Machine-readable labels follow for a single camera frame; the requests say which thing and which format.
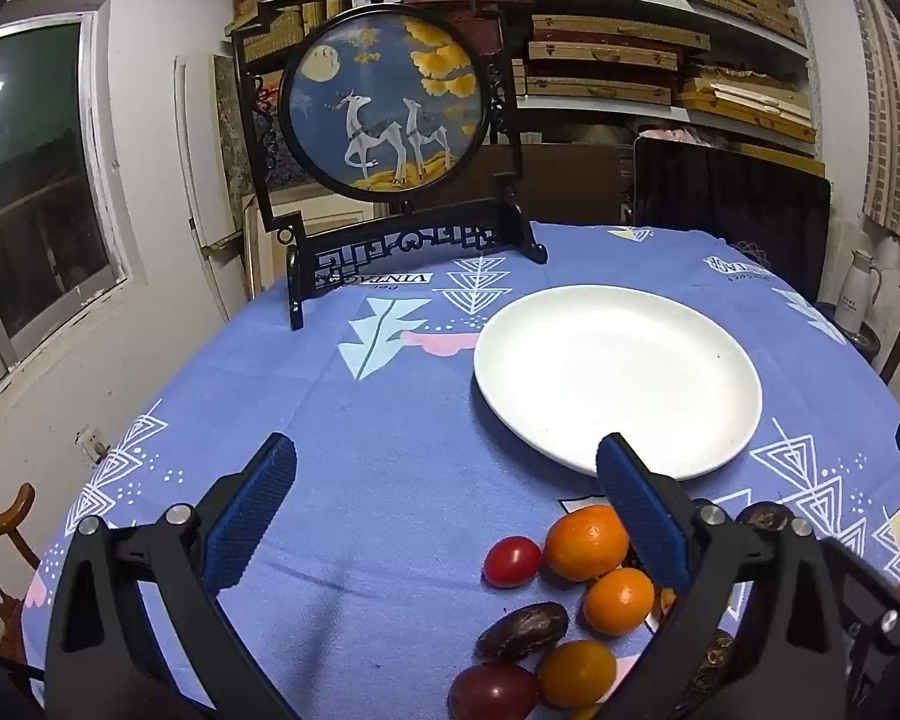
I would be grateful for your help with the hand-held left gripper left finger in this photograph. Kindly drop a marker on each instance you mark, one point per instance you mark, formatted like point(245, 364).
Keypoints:
point(255, 517)

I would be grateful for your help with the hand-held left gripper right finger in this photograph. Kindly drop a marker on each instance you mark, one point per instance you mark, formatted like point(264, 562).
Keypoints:
point(637, 510)

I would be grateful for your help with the large orange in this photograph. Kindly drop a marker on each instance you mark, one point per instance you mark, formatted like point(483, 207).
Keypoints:
point(585, 544)

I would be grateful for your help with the small orange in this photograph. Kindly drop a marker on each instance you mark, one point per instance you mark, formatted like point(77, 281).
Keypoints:
point(619, 601)
point(665, 600)

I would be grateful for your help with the red cherry tomato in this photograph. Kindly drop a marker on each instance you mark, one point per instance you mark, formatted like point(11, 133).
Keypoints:
point(511, 561)

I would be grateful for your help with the white round plate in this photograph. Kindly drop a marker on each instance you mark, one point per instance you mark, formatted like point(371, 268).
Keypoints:
point(615, 375)

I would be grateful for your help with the yellow-orange tomato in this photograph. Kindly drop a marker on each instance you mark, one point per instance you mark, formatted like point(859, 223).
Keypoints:
point(576, 675)

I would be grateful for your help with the dark red tomato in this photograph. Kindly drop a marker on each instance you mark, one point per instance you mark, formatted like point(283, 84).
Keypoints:
point(493, 692)

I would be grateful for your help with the dark round stool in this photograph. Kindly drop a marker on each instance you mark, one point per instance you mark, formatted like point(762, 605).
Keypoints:
point(866, 341)

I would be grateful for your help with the blue printed tablecloth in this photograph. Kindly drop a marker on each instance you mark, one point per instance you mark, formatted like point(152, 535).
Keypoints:
point(390, 465)

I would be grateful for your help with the white thermos jug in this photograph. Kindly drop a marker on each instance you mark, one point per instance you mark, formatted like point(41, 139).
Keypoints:
point(857, 292)

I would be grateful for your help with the carved wooden chair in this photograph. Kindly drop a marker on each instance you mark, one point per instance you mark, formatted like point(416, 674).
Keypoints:
point(0, 540)

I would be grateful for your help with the black monitor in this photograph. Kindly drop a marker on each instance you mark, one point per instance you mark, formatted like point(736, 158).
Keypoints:
point(731, 210)

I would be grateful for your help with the brick pattern curtain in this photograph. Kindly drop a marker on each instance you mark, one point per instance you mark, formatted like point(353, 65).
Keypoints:
point(896, 127)

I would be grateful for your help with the leaning framed canvases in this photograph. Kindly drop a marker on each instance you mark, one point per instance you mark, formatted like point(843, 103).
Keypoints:
point(210, 165)

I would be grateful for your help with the shelf of wooden boxes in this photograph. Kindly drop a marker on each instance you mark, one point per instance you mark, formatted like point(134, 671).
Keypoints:
point(720, 118)

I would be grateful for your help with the pink cloth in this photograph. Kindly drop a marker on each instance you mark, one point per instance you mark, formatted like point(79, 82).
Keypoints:
point(682, 133)

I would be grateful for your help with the white framed window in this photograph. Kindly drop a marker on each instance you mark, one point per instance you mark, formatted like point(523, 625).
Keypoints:
point(37, 187)

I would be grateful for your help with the deer painting table screen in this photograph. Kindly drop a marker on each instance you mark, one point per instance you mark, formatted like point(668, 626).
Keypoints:
point(382, 90)

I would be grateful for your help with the stack of wooden flat boxes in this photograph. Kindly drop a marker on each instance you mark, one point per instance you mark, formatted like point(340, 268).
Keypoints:
point(607, 60)

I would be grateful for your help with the white wall socket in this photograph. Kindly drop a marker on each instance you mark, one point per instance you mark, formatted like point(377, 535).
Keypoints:
point(88, 444)

